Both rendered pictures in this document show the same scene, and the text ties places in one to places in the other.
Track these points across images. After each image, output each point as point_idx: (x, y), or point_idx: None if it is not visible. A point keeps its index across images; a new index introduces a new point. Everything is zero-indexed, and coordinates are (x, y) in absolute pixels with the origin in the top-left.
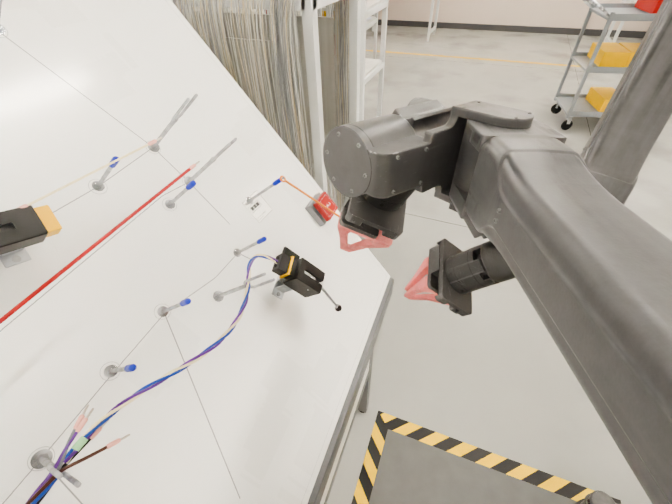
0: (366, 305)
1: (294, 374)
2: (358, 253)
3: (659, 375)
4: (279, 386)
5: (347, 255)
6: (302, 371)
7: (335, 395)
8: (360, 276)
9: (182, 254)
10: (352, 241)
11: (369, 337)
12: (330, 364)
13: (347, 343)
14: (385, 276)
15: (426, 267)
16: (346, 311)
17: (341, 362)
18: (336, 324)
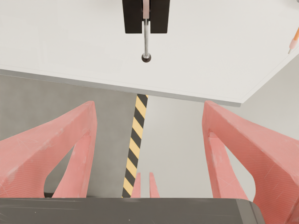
0: (188, 83)
1: (43, 16)
2: (262, 62)
3: None
4: (14, 1)
5: (252, 49)
6: (55, 26)
7: (62, 68)
8: (226, 70)
9: None
10: (280, 51)
11: (151, 91)
12: (89, 56)
13: (127, 70)
14: (240, 98)
15: None
16: (166, 62)
17: (101, 67)
18: (141, 54)
